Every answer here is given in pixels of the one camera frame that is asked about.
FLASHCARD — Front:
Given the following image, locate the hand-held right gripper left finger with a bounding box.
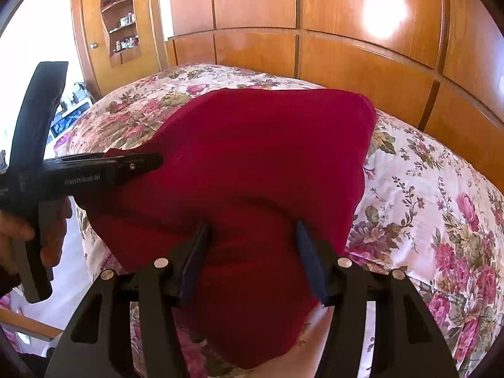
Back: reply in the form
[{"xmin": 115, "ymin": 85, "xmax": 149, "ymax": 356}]
[{"xmin": 45, "ymin": 220, "xmax": 211, "ymax": 378}]

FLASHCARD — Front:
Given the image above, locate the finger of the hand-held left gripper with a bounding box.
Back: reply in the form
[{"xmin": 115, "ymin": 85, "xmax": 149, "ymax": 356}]
[{"xmin": 106, "ymin": 152, "xmax": 164, "ymax": 184}]

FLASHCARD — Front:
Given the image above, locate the maroon embroidered sweater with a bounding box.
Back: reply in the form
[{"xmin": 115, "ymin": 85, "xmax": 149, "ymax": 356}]
[{"xmin": 77, "ymin": 87, "xmax": 379, "ymax": 371}]

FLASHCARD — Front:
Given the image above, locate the wooden furniture rail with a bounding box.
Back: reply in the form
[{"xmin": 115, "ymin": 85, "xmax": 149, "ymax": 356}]
[{"xmin": 0, "ymin": 310, "xmax": 64, "ymax": 341}]

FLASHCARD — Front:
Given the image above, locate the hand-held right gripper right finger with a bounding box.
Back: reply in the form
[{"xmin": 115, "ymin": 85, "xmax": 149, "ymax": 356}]
[{"xmin": 295, "ymin": 220, "xmax": 459, "ymax": 378}]

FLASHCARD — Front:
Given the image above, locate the wooden shelf with small items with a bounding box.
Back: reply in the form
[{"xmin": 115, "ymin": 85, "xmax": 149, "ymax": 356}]
[{"xmin": 103, "ymin": 0, "xmax": 140, "ymax": 54}]

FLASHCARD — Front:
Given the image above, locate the floral bedspread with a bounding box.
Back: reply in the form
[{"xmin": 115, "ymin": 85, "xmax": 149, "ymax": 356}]
[{"xmin": 53, "ymin": 63, "xmax": 504, "ymax": 378}]

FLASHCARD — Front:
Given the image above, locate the person's left hand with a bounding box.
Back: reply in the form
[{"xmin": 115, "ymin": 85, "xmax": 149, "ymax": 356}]
[{"xmin": 0, "ymin": 197, "xmax": 74, "ymax": 269}]

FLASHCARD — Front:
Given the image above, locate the wooden cabinet with shelf niche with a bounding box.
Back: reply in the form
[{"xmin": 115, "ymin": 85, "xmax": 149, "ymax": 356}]
[{"xmin": 71, "ymin": 0, "xmax": 170, "ymax": 101}]

